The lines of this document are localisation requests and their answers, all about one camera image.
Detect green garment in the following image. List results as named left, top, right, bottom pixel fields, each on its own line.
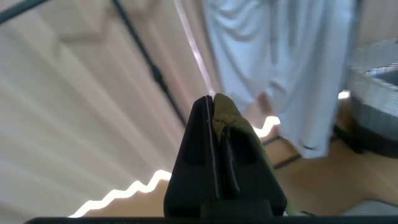
left=212, top=92, right=315, bottom=218

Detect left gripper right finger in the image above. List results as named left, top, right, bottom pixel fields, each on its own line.
left=218, top=125, right=288, bottom=218

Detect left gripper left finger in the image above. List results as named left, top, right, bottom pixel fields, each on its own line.
left=164, top=95, right=220, bottom=218

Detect black clothes rack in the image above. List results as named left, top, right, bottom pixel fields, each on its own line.
left=0, top=0, right=365, bottom=171

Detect pale grey shorts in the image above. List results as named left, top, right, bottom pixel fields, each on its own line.
left=201, top=0, right=358, bottom=160

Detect white laundry basket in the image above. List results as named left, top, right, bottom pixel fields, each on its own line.
left=346, top=38, right=398, bottom=159

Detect beige curtain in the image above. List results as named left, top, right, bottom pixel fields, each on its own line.
left=0, top=0, right=398, bottom=218

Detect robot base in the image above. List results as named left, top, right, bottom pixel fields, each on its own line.
left=340, top=198, right=398, bottom=218

